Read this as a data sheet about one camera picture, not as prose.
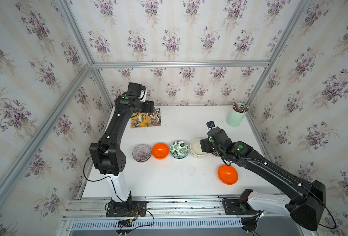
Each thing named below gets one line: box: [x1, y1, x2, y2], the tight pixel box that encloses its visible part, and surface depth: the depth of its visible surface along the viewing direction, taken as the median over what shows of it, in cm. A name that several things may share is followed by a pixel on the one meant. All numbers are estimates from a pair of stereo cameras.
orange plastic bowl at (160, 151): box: [151, 142, 170, 160], surface depth 93 cm
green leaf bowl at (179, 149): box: [169, 140, 190, 160], surface depth 94 cm
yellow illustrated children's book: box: [130, 108, 162, 129], surface depth 113 cm
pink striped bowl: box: [132, 144, 152, 163], surface depth 92 cm
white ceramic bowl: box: [189, 138, 207, 159], surface depth 88 cm
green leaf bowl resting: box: [170, 152, 190, 159], surface depth 92 cm
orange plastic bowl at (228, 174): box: [217, 164, 239, 186], surface depth 82 cm
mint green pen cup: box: [226, 101, 250, 128], surface depth 104 cm
